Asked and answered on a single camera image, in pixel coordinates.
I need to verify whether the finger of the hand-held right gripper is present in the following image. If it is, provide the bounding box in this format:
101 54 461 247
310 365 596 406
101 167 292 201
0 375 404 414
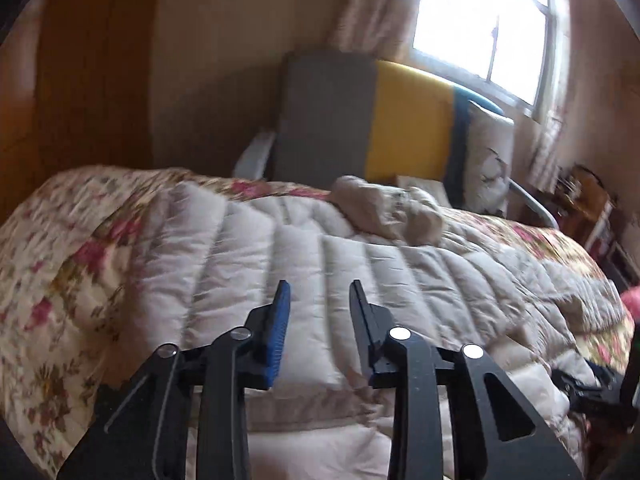
550 367 602 413

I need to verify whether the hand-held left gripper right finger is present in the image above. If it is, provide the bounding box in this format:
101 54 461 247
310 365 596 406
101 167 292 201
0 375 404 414
348 279 585 480

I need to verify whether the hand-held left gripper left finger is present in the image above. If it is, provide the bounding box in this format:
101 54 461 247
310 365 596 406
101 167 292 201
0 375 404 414
56 280 292 480

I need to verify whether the light grey quilted down jacket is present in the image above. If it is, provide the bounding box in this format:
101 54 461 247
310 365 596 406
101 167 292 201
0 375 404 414
100 180 626 480

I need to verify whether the pink cloth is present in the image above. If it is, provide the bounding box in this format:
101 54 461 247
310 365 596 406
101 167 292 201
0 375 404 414
621 284 640 322

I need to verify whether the beige crumpled cloth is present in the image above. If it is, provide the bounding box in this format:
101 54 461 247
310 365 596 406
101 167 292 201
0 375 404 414
331 175 447 247

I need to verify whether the deer print pillow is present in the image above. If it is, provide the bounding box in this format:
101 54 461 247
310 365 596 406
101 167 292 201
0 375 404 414
462 102 516 218

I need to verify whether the grey yellow blue headboard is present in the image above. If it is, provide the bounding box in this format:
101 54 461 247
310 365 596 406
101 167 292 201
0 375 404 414
272 50 503 196

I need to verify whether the floral quilt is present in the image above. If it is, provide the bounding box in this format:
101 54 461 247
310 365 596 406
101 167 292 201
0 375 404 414
0 165 636 480

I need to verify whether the beige patterned curtain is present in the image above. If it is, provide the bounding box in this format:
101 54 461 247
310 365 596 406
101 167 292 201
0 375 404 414
530 0 593 198
327 0 436 61

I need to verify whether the wooden wardrobe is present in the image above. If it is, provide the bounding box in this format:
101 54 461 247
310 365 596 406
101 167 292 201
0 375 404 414
0 0 167 221

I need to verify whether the window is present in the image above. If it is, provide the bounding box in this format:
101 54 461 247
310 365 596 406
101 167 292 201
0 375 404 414
410 0 561 116

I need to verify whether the grey bed rail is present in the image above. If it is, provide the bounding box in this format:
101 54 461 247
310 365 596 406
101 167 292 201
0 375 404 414
234 130 278 181
507 180 559 231

